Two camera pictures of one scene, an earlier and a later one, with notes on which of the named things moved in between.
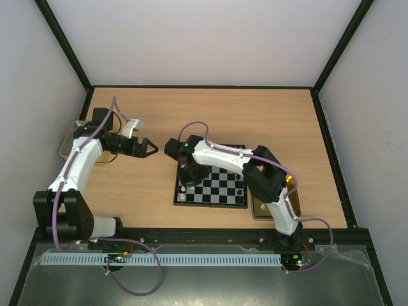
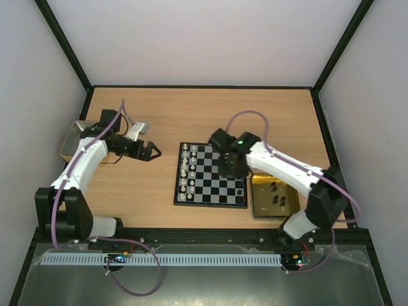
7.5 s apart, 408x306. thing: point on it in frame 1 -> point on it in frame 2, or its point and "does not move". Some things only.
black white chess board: [222, 189] does not move
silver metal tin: [66, 147] does not move
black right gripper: [191, 176] -> [230, 169]
